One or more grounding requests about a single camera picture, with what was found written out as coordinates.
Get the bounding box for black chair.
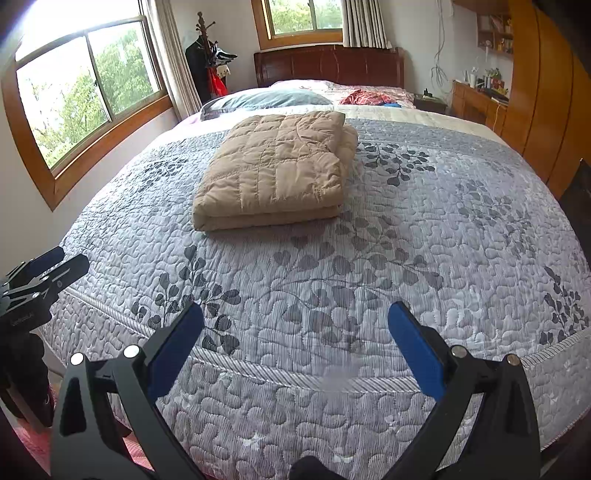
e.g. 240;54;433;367
558;157;591;227

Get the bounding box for grey-blue pillow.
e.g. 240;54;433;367
203;88;340;116

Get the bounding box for large wooden-framed window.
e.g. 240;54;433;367
0;0;176;210

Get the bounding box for large wooden wardrobe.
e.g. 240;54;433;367
452;0;591;199

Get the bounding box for dark wooden headboard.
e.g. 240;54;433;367
253;45;406;89

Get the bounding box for red patterned cloth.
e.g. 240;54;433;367
339;90;393;106

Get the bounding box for wooden desk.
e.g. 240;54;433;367
450;79;509;134

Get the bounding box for beige quilted coat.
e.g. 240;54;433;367
191;111;360;232

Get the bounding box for dark wooden nightstand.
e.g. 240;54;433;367
412;95;448;115

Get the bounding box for assorted desk trinkets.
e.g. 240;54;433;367
462;65;511;104

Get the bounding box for black-white striped cloth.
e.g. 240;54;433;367
210;44;238;65

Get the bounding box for patterned beige curtain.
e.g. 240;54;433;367
341;0;393;51

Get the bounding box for red hanging bag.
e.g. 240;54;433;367
208;67;228;97

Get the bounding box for plain beige curtain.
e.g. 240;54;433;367
141;0;204;121

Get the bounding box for wooden coat rack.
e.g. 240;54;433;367
194;11;211;47

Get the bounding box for pink checked clothing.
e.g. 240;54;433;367
9;397;153;480

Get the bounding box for person's left hand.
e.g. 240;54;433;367
0;332;54;429

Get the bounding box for bed with grey quilt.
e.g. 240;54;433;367
46;105;591;480

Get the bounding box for wooden wall shelf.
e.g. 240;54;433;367
475;14;514;56

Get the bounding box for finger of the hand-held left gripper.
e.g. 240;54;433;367
7;246;66;283
0;254;90;311

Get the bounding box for black hanging garment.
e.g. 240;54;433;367
185;39;213;104

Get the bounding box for small wooden-framed window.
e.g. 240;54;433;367
252;0;345;51

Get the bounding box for hanging wall cables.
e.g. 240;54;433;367
429;0;451;95

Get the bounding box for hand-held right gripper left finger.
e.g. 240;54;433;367
50;301;206;480

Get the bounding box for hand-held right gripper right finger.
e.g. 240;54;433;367
388;301;542;480

